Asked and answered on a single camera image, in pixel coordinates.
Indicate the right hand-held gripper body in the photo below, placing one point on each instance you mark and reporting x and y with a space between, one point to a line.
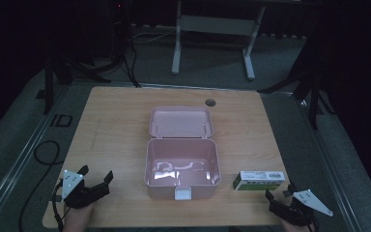
298 209

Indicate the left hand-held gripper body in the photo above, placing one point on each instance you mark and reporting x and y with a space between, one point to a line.
82 195

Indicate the person's right hand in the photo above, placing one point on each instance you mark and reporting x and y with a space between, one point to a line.
294 227

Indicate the person's left hand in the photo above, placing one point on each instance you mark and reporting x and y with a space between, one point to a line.
77 219

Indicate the green and white carton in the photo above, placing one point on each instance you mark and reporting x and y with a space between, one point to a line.
257 181

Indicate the pink plastic box with lid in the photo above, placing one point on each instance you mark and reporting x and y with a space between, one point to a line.
182 154

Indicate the black tripod stand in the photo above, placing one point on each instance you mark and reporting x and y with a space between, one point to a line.
314 93
49 83

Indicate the round table grommet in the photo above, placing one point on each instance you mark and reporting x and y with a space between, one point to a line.
210 102

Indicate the black computer tower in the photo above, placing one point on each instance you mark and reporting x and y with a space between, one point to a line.
119 29

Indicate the white desk frame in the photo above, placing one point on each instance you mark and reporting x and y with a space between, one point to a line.
219 25

